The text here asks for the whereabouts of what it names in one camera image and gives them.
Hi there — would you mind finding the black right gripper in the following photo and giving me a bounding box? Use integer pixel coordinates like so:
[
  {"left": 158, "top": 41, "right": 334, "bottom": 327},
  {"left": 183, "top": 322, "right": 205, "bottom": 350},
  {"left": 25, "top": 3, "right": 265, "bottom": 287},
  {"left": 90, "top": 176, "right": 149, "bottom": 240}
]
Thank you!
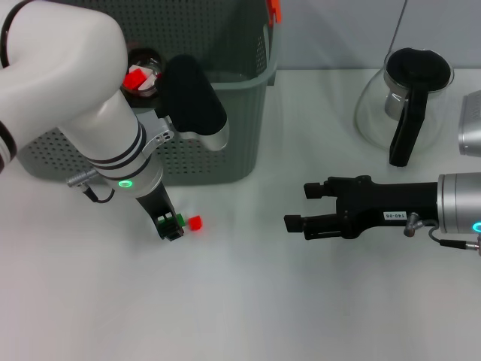
[{"left": 283, "top": 175, "right": 440, "bottom": 241}]

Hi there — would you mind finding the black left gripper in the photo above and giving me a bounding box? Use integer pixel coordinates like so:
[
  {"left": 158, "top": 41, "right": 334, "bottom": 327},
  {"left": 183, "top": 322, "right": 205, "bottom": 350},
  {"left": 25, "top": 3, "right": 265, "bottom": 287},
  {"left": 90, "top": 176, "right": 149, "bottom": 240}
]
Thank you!
[{"left": 135, "top": 183, "right": 186, "bottom": 242}]

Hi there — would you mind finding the green toy brick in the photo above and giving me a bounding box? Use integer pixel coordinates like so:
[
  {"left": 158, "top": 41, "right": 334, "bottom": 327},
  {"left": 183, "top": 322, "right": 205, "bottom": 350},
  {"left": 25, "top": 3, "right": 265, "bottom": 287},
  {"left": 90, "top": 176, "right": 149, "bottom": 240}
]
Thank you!
[{"left": 159, "top": 213, "right": 186, "bottom": 236}]

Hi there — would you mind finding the grey-green perforated storage basket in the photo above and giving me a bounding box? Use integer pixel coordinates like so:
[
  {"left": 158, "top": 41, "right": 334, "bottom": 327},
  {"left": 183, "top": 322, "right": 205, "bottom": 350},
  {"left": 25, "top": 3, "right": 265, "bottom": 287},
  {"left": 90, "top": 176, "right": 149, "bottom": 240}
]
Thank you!
[{"left": 14, "top": 0, "right": 283, "bottom": 187}]

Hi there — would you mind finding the silver right gripper cable connector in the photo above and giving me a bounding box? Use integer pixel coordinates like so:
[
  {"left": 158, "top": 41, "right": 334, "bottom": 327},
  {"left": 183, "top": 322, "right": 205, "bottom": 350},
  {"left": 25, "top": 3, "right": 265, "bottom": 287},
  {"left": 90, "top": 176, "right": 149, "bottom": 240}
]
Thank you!
[{"left": 402, "top": 212, "right": 481, "bottom": 257}]

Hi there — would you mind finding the glass teapot with black handle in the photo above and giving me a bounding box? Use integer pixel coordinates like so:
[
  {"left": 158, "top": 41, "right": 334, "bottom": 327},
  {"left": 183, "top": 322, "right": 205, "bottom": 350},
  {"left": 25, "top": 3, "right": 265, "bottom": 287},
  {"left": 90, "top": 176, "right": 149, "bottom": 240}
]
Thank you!
[{"left": 353, "top": 47, "right": 455, "bottom": 167}]

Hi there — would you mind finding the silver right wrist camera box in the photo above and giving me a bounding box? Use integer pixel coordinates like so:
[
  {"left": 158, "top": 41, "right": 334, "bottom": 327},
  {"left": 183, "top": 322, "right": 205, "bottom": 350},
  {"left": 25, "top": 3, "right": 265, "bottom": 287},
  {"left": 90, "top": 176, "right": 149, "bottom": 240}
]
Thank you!
[{"left": 457, "top": 89, "right": 481, "bottom": 156}]

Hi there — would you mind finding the orange basket handle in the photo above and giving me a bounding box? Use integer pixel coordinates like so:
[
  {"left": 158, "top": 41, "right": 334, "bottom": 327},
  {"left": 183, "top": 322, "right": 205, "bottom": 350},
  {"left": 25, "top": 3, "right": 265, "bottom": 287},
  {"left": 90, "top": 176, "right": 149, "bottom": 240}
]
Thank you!
[{"left": 265, "top": 0, "right": 283, "bottom": 24}]

